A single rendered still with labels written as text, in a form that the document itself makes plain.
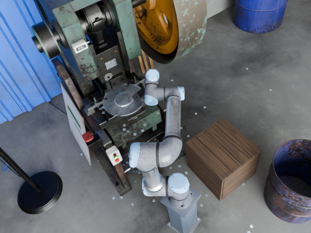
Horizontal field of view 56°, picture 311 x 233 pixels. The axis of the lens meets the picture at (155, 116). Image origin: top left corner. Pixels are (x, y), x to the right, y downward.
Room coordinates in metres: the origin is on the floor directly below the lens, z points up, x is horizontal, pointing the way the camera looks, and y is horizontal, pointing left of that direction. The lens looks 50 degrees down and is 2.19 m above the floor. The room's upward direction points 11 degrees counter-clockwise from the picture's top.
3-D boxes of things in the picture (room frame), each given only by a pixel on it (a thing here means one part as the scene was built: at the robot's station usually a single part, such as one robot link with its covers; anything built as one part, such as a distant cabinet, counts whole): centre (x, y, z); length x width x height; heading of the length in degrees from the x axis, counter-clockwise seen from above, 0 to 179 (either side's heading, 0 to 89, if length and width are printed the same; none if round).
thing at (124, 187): (1.50, 0.54, 0.45); 0.92 x 0.12 x 0.90; 24
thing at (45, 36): (1.40, 0.47, 1.31); 0.22 x 0.12 x 0.22; 24
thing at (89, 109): (1.42, 0.39, 0.76); 0.17 x 0.06 x 0.10; 114
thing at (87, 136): (1.14, 0.44, 0.72); 0.07 x 0.06 x 0.08; 24
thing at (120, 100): (1.37, 0.19, 0.78); 0.29 x 0.29 x 0.01
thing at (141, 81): (1.56, 0.08, 0.76); 0.17 x 0.06 x 0.10; 114
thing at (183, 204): (0.76, -0.06, 0.50); 0.15 x 0.15 x 0.10
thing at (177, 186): (0.76, -0.05, 0.62); 0.13 x 0.12 x 0.14; 78
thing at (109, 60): (1.45, 0.22, 1.04); 0.17 x 0.15 x 0.30; 24
